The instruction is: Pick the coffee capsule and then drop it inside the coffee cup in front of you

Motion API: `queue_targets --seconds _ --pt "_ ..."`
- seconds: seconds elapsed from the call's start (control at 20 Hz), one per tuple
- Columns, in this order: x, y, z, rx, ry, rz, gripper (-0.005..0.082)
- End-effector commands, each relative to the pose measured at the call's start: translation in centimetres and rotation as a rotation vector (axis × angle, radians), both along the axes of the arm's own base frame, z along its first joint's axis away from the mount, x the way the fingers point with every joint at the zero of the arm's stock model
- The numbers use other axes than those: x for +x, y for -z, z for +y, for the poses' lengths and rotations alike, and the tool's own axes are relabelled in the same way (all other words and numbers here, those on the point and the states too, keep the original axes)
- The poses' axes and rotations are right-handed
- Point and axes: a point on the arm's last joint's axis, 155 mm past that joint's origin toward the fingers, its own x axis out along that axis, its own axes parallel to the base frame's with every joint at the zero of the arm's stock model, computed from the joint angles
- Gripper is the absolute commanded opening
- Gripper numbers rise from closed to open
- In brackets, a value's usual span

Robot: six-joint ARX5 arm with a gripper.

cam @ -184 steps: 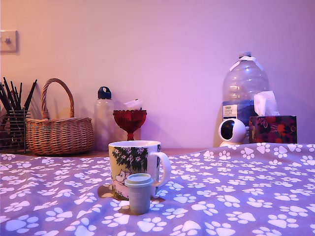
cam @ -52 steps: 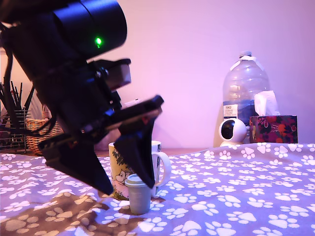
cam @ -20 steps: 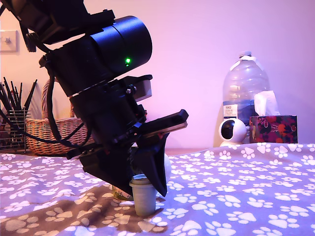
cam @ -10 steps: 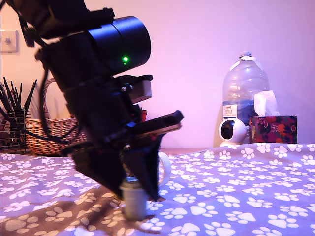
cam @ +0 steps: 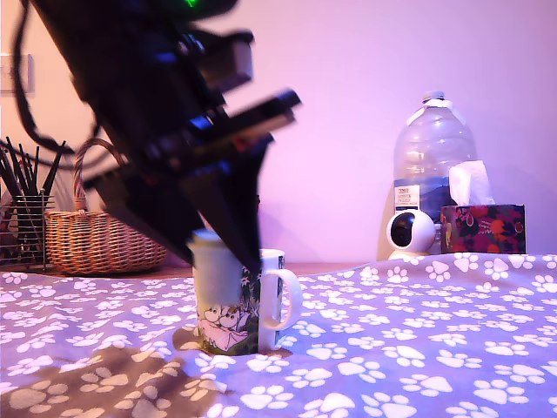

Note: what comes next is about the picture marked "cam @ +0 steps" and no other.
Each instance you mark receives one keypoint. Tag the pale coffee capsule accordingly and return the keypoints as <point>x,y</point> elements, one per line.
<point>215,270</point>

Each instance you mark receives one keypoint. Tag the black chopstick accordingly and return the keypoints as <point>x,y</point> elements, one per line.
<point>34,170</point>
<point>27,170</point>
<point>14,165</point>
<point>54,165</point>

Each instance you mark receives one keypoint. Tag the illustrated white mug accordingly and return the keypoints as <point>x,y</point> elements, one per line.
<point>226,331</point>

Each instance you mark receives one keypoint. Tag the paw print cloth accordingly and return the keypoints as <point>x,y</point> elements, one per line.
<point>391,348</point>

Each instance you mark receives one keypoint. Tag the large clear water bottle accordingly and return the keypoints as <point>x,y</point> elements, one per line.
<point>435,143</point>

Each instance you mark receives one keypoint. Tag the white tissue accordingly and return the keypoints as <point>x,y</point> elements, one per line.
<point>470,183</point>

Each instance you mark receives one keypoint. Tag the floral tissue box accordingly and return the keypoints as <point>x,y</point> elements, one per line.
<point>483,228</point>

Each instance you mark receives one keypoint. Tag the small white round camera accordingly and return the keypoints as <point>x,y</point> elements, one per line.
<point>418,235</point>

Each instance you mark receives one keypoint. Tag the white wall switch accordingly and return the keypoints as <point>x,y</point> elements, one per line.
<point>6,72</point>

